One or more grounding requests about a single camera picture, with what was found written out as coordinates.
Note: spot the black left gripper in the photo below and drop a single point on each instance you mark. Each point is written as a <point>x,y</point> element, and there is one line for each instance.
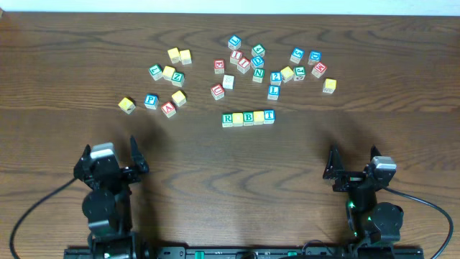
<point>117,173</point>

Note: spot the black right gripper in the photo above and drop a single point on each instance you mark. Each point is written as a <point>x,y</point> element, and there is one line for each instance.
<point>351,178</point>

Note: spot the blue T block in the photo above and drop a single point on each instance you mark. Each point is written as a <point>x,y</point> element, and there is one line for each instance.
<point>269,116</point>

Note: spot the yellow O block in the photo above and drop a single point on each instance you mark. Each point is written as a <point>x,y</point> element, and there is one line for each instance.
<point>237,119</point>
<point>259,117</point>

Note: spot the green B block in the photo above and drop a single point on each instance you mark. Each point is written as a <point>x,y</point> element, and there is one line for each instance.
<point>248,118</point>

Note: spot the green R block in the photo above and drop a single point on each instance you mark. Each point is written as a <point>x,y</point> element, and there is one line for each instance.
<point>227,120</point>

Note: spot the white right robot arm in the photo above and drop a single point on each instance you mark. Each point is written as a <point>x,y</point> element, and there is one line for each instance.
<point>376,225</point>

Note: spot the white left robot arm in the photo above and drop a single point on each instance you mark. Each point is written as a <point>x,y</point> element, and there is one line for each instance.
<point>107,207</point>

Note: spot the yellow K block left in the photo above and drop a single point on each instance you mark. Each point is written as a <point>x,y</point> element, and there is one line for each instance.
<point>127,105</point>

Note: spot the yellow k block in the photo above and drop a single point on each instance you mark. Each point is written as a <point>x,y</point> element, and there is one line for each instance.
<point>329,85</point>
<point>127,105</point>

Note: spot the blue P block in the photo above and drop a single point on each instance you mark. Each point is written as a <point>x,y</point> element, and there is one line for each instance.
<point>151,101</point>

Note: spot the yellow K block right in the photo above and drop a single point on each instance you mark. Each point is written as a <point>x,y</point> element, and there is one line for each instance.
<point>329,85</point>

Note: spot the red A block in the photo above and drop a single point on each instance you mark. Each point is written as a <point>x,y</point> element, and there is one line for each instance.
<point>168,109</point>

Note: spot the yellow C block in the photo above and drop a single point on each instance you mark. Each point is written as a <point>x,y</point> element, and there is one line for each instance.
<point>179,98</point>

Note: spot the green J block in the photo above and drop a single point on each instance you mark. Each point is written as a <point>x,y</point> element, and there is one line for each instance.
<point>299,73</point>

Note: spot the green 7 block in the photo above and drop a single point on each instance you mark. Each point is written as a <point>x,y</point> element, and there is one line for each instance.
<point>156,72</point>

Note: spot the blue L block lower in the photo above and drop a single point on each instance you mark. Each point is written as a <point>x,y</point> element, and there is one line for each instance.
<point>273,92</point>

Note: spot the yellow G block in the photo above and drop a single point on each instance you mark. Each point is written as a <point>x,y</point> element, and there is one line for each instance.
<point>287,74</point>

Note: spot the green Z block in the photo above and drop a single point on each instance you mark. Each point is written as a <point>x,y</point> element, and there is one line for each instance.
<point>178,79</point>

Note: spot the blue D block right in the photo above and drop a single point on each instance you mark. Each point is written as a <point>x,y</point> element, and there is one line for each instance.
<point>314,57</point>

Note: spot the yellow S block lower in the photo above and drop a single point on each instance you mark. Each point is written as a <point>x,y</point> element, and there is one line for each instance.
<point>168,72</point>

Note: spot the yellow s block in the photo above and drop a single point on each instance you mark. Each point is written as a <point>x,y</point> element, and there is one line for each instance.
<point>185,57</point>
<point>168,72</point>

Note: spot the blue 2 block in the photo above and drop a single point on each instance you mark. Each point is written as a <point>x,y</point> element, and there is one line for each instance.
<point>275,78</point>

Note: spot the blue 5 block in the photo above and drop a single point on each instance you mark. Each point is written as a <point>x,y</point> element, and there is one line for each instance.
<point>297,55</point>

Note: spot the green N block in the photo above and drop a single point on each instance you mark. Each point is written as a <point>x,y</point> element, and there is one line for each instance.
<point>258,75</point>

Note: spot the red U block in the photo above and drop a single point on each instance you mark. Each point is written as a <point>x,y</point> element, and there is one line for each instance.
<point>217,92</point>

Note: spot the yellow W block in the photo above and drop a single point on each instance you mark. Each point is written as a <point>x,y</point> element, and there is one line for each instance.
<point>174,55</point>

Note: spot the yellow S block top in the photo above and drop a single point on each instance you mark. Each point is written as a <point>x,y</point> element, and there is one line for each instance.
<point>185,57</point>

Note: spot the green 4 block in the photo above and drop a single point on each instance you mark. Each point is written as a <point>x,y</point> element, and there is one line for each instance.
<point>258,50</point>

